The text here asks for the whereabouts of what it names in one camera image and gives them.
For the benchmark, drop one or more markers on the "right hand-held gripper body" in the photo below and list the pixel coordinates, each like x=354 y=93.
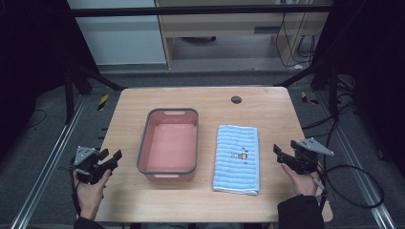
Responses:
x=309 y=156

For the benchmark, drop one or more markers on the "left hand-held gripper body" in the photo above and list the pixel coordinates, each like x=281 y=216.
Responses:
x=85 y=159

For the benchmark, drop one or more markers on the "blue striped towel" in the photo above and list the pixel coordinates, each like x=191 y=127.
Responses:
x=237 y=159

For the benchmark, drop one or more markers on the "pink plastic basin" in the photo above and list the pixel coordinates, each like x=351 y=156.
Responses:
x=168 y=148

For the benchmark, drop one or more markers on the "person's right hand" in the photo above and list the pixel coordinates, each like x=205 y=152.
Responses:
x=302 y=183

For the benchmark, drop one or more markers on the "person's left hand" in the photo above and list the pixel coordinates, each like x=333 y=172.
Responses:
x=90 y=194

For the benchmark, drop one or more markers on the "yellow black striped tape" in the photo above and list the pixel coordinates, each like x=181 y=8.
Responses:
x=307 y=98
x=102 y=102

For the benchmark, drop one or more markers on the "black metal stand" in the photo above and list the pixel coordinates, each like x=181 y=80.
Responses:
x=71 y=92
x=331 y=86

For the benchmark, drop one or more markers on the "black curtain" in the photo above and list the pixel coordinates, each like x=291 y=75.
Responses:
x=372 y=63
x=31 y=63

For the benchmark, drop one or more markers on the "white cabinet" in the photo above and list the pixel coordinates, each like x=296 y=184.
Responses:
x=121 y=38

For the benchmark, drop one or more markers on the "light wooden desk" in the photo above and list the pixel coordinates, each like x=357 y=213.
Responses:
x=229 y=27

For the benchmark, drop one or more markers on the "aluminium floor rail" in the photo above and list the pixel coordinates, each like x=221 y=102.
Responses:
x=47 y=165
x=359 y=171

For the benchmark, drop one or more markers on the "black horizontal frame bar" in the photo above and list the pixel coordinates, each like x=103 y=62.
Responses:
x=191 y=11

